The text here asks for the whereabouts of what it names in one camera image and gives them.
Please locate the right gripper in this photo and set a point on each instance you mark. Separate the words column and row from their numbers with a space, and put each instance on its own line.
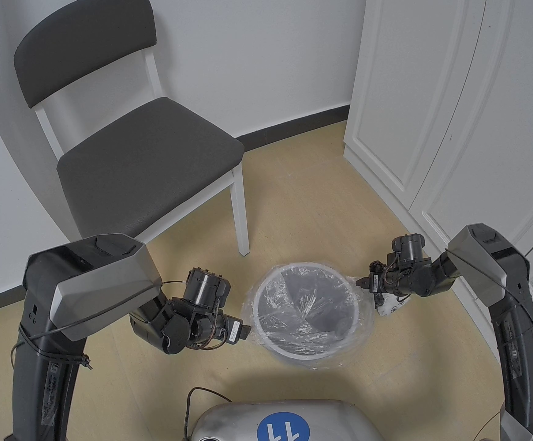
column 392, row 283

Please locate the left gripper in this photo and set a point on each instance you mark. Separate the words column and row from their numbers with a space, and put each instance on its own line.
column 220, row 331

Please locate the clear plastic bag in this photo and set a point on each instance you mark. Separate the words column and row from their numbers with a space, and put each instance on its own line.
column 303, row 310

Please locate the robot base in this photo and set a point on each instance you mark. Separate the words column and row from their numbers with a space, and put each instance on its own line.
column 248, row 423

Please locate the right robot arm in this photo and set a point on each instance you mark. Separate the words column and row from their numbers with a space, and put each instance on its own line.
column 487, row 264

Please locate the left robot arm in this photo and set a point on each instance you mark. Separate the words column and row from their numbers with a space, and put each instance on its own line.
column 92, row 278

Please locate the white trash bin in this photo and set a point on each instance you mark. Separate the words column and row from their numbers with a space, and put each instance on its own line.
column 294, row 351

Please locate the crumpled white paper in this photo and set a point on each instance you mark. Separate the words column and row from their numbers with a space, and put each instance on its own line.
column 392, row 306

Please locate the grey padded white-framed chair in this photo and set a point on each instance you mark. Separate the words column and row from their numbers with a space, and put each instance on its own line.
column 147, row 163

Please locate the white wardrobe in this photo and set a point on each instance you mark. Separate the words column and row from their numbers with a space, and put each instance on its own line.
column 431, row 108

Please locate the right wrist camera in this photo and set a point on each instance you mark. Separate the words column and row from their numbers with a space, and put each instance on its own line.
column 377, row 265

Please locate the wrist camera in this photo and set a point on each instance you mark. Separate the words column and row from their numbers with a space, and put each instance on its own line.
column 224, row 290
column 377, row 265

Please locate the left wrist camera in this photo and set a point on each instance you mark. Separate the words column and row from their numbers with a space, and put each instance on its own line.
column 224, row 290

